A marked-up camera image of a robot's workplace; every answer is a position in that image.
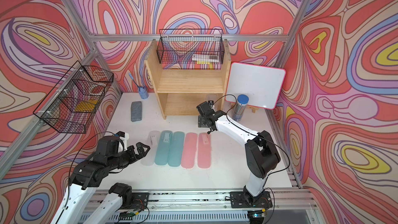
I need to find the black wire basket on wall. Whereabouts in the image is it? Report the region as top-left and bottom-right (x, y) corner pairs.
(33, 61), (114, 134)

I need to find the tape roll in basket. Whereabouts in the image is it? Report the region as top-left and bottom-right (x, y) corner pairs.
(88, 83), (105, 96)

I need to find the black wire basket on shelf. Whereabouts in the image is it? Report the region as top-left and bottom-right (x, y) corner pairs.
(157, 28), (225, 70)

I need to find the blue pen cup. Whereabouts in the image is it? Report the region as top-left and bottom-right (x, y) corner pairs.
(129, 73), (149, 100)

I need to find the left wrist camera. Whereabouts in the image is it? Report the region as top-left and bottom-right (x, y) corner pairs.
(116, 131), (129, 152)

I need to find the yellow item in wall basket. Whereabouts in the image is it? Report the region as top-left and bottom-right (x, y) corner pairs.
(74, 100), (97, 113)

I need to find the wooden two-tier shelf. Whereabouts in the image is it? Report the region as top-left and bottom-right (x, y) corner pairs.
(144, 39), (231, 119)

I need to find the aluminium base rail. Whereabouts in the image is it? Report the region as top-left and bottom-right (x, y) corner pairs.
(69, 188), (321, 224)

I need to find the grey felt eraser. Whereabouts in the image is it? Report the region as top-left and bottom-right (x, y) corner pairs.
(131, 101), (143, 122)

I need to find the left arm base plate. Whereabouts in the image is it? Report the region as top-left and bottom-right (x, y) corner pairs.
(120, 192), (149, 210)

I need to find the box in shelf basket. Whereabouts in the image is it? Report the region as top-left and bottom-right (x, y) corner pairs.
(191, 54), (219, 64)

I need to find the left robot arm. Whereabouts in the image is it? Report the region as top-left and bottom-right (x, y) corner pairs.
(51, 132), (150, 224)

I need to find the wooden easel stand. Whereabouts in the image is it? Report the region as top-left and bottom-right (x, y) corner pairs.
(249, 106), (259, 113)

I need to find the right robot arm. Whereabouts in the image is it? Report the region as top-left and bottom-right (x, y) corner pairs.
(197, 101), (281, 207)

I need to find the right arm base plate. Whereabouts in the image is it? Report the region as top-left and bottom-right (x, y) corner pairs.
(226, 191), (273, 210)

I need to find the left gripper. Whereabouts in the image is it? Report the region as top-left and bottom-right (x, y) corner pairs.
(107, 140), (150, 172)

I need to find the pencil tube blue lid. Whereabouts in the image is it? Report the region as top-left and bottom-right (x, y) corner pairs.
(232, 94), (249, 122)

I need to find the white board pink frame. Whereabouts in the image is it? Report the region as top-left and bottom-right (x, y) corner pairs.
(226, 62), (286, 110)

